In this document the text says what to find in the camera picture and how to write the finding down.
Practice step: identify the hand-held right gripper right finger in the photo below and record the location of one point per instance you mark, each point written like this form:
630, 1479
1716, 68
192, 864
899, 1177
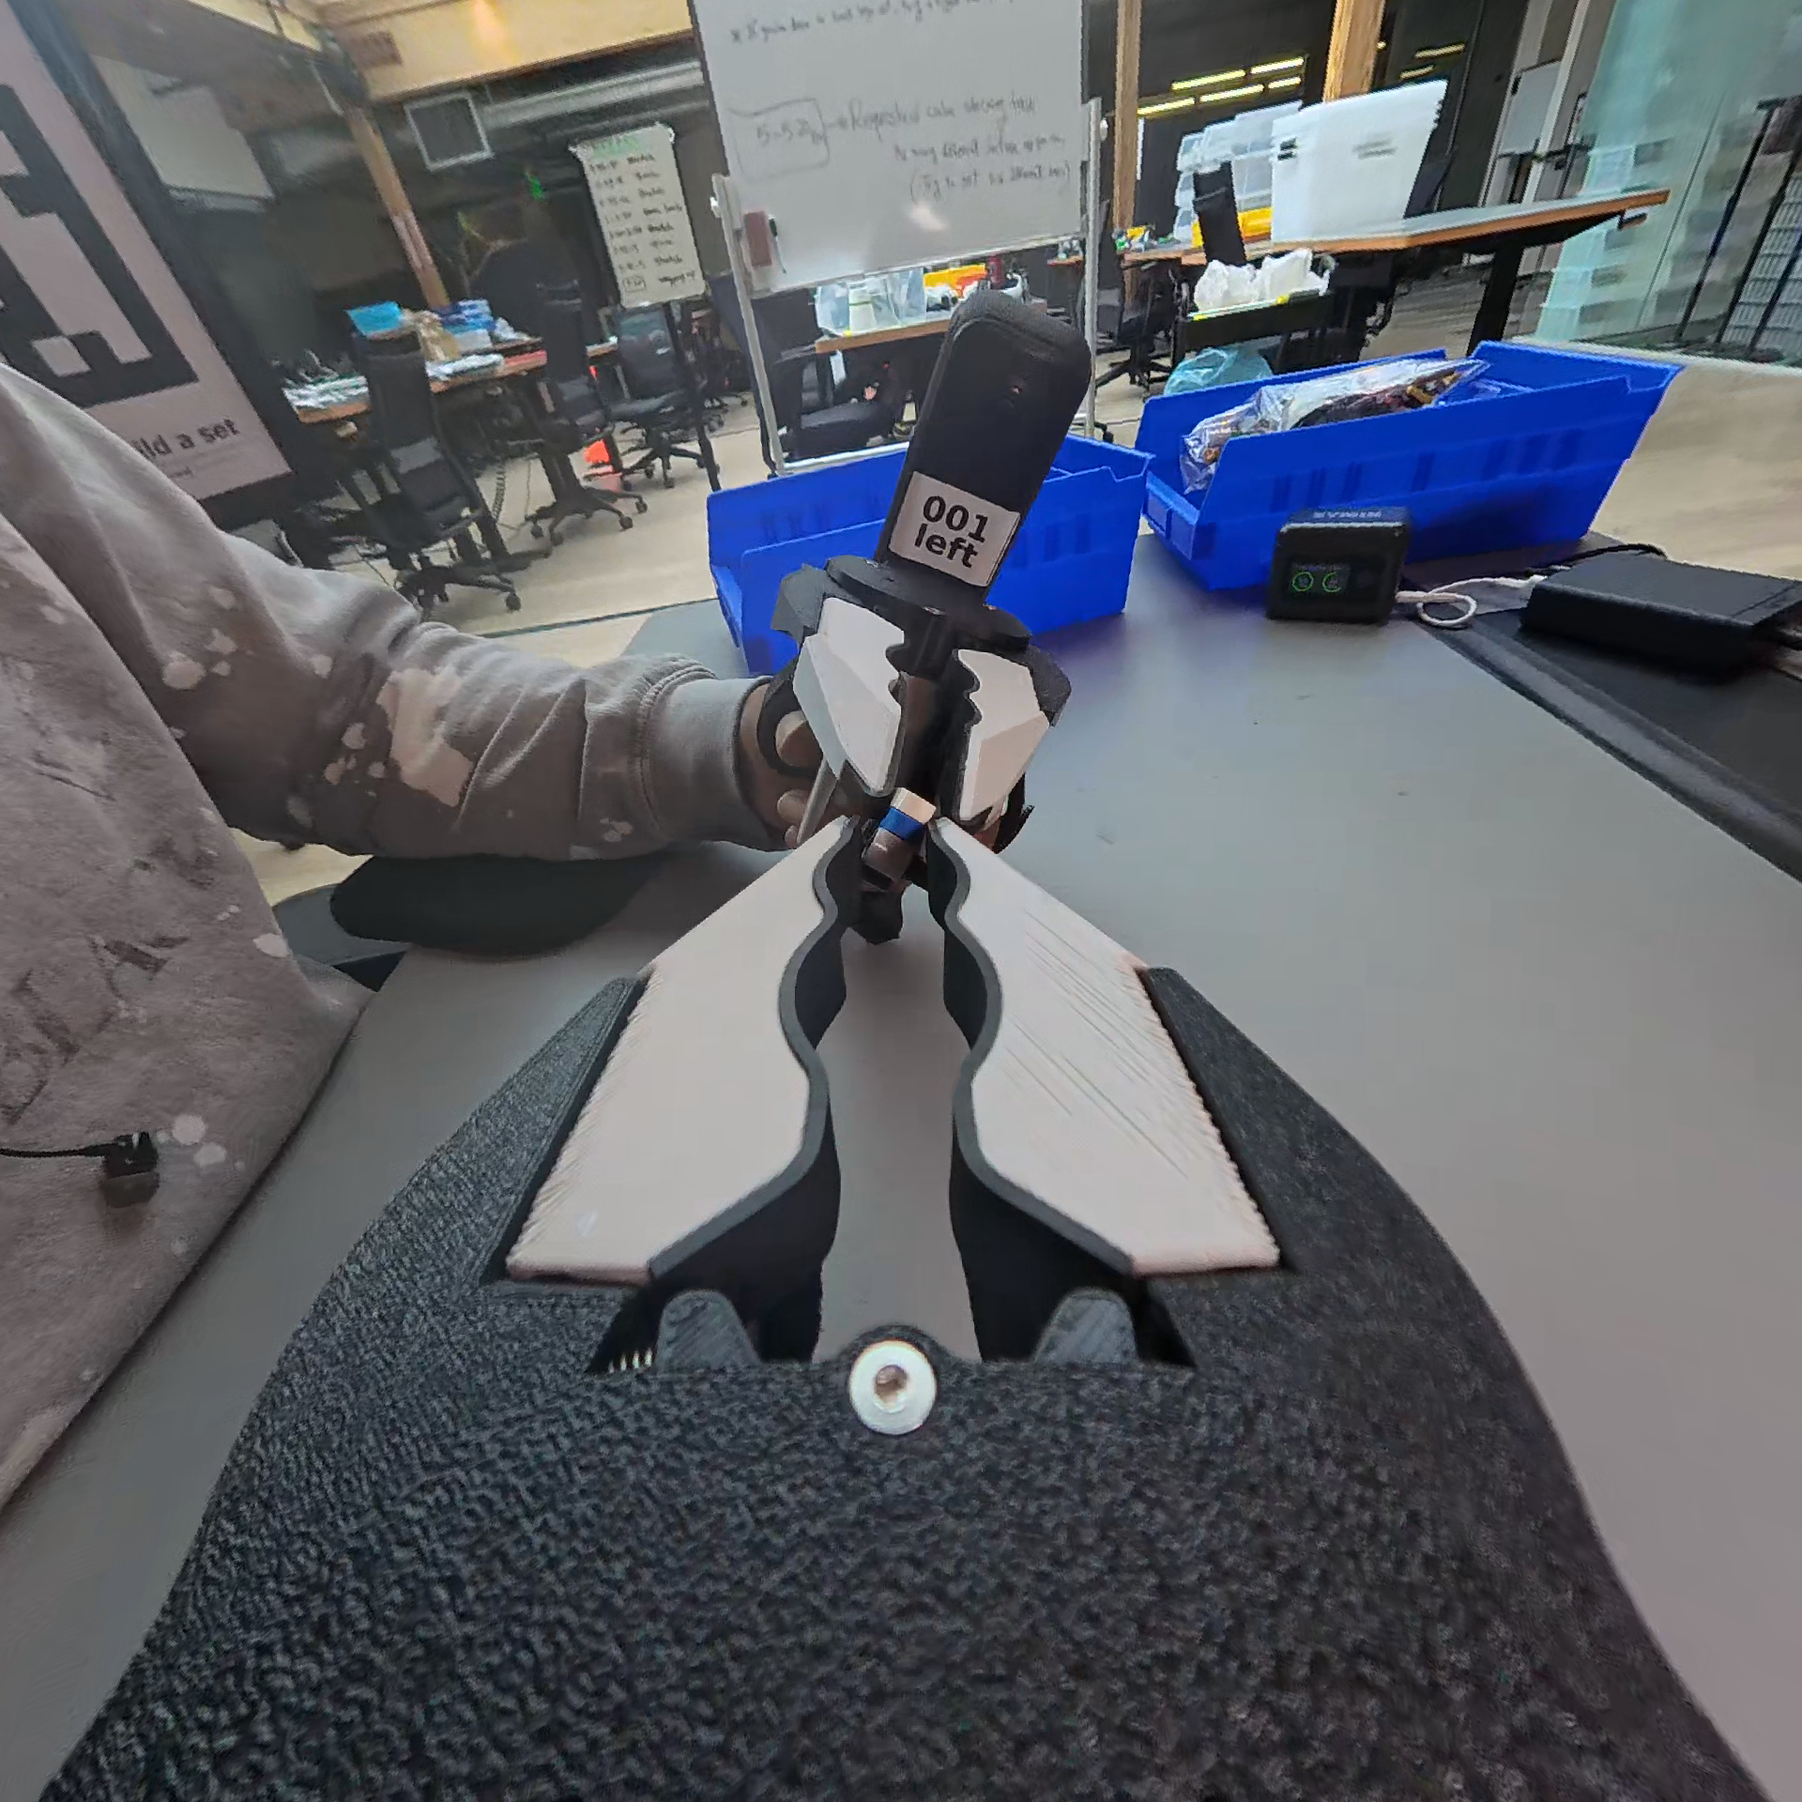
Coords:
1111, 1111

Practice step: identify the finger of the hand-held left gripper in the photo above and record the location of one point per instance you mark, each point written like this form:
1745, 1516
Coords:
1006, 732
844, 689

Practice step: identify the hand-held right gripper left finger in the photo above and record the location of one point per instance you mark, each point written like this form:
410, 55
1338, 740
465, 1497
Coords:
675, 1111

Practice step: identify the small grey brick piece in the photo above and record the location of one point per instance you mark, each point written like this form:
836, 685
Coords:
901, 823

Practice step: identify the person's left forearm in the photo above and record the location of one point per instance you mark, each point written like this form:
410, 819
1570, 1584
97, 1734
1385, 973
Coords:
535, 745

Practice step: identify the grey desk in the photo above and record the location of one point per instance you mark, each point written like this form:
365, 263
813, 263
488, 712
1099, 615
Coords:
1336, 915

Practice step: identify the person's left hand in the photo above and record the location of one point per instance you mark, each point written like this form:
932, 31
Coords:
780, 796

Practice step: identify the blue bin with marker tag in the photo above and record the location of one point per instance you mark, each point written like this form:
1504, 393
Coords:
1097, 563

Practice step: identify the teal plastic bag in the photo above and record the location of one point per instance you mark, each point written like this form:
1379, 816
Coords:
1218, 370

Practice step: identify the black armrest pad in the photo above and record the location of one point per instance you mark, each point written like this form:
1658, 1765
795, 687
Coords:
492, 901

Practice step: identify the large whiteboard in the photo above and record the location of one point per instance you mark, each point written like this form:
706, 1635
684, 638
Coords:
901, 140

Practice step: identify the white plastic bags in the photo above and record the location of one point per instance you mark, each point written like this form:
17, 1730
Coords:
1259, 282

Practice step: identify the plastic bag of bricks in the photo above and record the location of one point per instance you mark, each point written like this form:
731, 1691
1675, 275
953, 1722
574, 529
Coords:
1323, 409

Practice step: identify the orange cone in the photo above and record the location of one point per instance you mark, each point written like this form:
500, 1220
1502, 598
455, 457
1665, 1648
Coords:
601, 457

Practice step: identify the black office chair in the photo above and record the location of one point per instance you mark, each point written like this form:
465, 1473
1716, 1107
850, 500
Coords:
422, 465
661, 380
576, 409

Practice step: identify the small black display device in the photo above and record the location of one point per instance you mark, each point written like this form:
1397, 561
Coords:
1336, 570

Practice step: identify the white flipchart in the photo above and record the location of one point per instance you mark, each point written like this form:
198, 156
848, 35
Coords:
640, 210

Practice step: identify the blue plastic bin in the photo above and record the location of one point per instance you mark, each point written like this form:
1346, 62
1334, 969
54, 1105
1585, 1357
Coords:
1406, 492

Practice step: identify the clear plastic storage box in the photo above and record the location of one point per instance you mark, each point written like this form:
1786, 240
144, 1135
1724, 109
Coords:
1358, 162

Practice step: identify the cluttered wooden table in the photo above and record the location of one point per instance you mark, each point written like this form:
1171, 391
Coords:
465, 368

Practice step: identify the wooden background table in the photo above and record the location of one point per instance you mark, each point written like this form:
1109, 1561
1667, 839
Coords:
1477, 228

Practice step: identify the black power adapter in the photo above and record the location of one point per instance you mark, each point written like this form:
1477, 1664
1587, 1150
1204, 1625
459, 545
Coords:
1646, 613

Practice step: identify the marker pattern poster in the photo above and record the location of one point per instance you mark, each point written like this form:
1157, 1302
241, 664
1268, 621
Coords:
126, 323

